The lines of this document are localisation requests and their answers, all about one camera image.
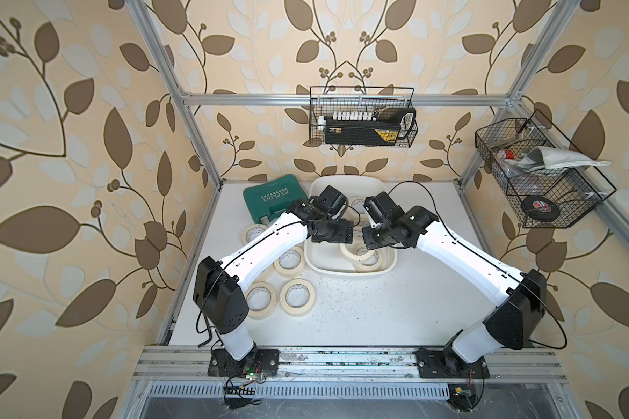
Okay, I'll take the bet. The white plastic storage tray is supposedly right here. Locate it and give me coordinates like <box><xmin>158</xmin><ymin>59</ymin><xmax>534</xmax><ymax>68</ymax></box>
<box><xmin>305</xmin><ymin>176</ymin><xmax>398</xmax><ymax>279</ymax></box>

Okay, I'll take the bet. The masking tape roll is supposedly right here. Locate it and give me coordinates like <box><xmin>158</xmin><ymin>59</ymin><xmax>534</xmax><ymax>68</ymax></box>
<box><xmin>274</xmin><ymin>246</ymin><xmax>306</xmax><ymax>279</ymax></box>
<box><xmin>339</xmin><ymin>237</ymin><xmax>377</xmax><ymax>263</ymax></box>
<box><xmin>349</xmin><ymin>197</ymin><xmax>365</xmax><ymax>213</ymax></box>
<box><xmin>254</xmin><ymin>264</ymin><xmax>274</xmax><ymax>282</ymax></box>
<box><xmin>353</xmin><ymin>216</ymin><xmax>370</xmax><ymax>237</ymax></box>
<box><xmin>279</xmin><ymin>279</ymin><xmax>316</xmax><ymax>317</ymax></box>
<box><xmin>246</xmin><ymin>281</ymin><xmax>278</xmax><ymax>321</ymax></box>
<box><xmin>241</xmin><ymin>223</ymin><xmax>268</xmax><ymax>245</ymax></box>
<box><xmin>352</xmin><ymin>250</ymin><xmax>384</xmax><ymax>272</ymax></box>

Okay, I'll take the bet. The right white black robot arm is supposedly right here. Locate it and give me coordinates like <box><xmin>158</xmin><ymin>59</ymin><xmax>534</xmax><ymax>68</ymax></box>
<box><xmin>363</xmin><ymin>192</ymin><xmax>547</xmax><ymax>375</ymax></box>

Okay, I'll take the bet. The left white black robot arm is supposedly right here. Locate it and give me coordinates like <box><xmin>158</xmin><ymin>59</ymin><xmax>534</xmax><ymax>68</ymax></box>
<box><xmin>192</xmin><ymin>186</ymin><xmax>354</xmax><ymax>363</ymax></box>

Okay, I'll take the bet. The black yellow box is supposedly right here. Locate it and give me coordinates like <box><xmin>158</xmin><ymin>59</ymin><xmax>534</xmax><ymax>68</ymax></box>
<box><xmin>318</xmin><ymin>108</ymin><xmax>417</xmax><ymax>147</ymax></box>

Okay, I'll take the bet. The black tape roll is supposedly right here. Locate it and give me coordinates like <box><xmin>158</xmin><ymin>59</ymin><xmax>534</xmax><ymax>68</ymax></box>
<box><xmin>520</xmin><ymin>196</ymin><xmax>561</xmax><ymax>223</ymax></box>

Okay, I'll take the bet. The green tool case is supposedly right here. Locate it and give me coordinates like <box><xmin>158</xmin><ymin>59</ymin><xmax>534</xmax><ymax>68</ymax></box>
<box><xmin>243</xmin><ymin>175</ymin><xmax>307</xmax><ymax>223</ymax></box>

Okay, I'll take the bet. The white cloth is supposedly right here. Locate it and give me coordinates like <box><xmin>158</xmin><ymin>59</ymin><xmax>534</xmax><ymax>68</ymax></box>
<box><xmin>515</xmin><ymin>147</ymin><xmax>611</xmax><ymax>172</ymax></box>

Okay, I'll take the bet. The black hex key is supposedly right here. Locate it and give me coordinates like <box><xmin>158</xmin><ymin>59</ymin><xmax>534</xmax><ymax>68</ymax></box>
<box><xmin>197</xmin><ymin>326</ymin><xmax>213</xmax><ymax>348</ymax></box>

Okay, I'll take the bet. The black wire basket back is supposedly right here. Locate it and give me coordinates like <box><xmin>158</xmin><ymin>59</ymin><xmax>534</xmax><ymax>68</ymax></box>
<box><xmin>305</xmin><ymin>85</ymin><xmax>419</xmax><ymax>148</ymax></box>

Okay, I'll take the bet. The black wire basket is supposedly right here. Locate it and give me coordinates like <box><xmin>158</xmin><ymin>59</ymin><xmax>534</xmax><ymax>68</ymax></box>
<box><xmin>305</xmin><ymin>85</ymin><xmax>419</xmax><ymax>148</ymax></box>
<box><xmin>475</xmin><ymin>109</ymin><xmax>617</xmax><ymax>229</ymax></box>

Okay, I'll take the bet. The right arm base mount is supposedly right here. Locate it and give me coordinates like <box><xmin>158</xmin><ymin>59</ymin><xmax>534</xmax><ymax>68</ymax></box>
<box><xmin>414</xmin><ymin>347</ymin><xmax>490</xmax><ymax>380</ymax></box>

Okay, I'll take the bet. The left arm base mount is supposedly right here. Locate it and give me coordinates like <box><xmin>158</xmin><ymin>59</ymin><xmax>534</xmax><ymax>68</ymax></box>
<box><xmin>207</xmin><ymin>348</ymin><xmax>280</xmax><ymax>378</ymax></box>

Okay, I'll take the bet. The black wire basket right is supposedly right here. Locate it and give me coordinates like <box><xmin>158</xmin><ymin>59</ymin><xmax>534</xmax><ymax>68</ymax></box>
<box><xmin>475</xmin><ymin>109</ymin><xmax>617</xmax><ymax>229</ymax></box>

